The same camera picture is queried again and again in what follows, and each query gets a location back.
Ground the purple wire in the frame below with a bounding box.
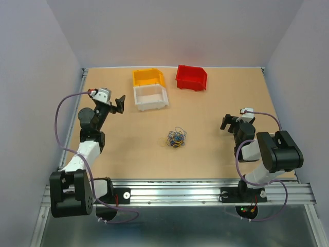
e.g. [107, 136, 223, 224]
[167, 127, 188, 145]

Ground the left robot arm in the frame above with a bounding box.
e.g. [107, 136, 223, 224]
[49, 89, 125, 218]

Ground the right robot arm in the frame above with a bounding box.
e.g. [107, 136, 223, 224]
[219, 111, 304, 203]

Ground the white plastic bin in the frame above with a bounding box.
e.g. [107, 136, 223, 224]
[133, 84, 169, 112]

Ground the yellow plastic bin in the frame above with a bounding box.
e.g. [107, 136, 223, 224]
[132, 68, 166, 87]

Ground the red plastic bin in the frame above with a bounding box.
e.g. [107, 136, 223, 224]
[175, 65, 208, 92]

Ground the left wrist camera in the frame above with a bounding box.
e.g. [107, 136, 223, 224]
[92, 88, 112, 103]

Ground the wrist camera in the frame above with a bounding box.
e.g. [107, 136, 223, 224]
[236, 108, 255, 124]
[92, 88, 112, 103]

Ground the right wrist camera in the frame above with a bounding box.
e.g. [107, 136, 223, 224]
[236, 108, 255, 124]

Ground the left aluminium side rail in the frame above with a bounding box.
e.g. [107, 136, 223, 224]
[58, 68, 89, 170]

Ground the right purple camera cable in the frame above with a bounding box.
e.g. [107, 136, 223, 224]
[235, 110, 288, 222]

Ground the purple camera cable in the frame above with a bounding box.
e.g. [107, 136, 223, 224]
[235, 110, 288, 222]
[56, 90, 140, 224]

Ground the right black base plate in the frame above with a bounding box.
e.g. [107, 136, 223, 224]
[220, 186, 267, 203]

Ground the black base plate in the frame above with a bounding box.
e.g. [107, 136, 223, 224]
[220, 186, 267, 203]
[98, 187, 131, 205]

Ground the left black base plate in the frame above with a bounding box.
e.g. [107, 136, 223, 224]
[98, 187, 131, 205]

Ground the aluminium mounting rail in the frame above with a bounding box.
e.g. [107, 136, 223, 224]
[41, 179, 316, 207]

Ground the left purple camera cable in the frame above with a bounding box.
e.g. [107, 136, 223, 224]
[56, 90, 140, 224]

